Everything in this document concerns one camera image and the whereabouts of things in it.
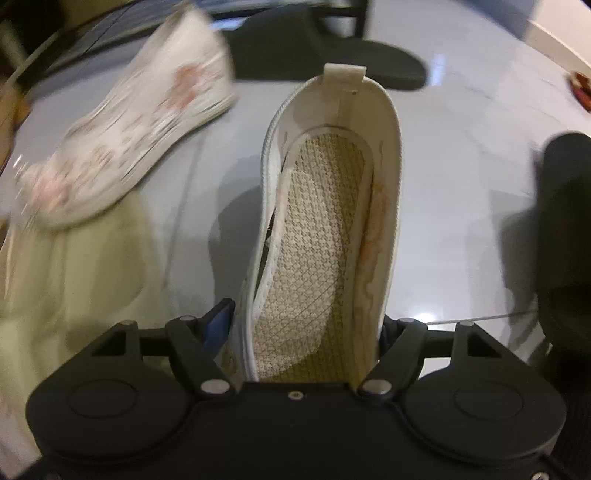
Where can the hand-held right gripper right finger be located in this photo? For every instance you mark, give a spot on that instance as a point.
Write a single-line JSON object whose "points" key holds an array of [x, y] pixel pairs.
{"points": [[398, 355]]}

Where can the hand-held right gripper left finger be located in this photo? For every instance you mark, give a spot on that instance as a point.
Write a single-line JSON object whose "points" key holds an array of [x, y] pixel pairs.
{"points": [[217, 325]]}

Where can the beige foam clog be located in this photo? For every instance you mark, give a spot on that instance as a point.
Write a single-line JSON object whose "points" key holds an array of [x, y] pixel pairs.
{"points": [[69, 300]]}

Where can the black slipper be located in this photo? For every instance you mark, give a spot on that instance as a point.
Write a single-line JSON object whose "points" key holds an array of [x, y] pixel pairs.
{"points": [[568, 207], [300, 46]]}

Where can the red patterned object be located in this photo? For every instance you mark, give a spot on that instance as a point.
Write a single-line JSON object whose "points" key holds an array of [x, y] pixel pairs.
{"points": [[582, 87]]}

